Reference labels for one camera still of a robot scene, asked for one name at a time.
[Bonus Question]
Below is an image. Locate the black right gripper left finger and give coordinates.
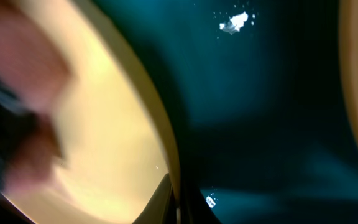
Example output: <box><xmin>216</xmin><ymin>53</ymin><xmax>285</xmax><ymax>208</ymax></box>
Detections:
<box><xmin>133</xmin><ymin>174</ymin><xmax>177</xmax><ymax>224</ymax></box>

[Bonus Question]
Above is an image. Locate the teal plastic tray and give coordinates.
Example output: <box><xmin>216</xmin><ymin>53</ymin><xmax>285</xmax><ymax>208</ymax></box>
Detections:
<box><xmin>96</xmin><ymin>0</ymin><xmax>358</xmax><ymax>223</ymax></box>

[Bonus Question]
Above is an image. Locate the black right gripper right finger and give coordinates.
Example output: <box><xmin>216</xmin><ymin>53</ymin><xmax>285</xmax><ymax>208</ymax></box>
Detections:
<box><xmin>180</xmin><ymin>183</ymin><xmax>221</xmax><ymax>224</ymax></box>

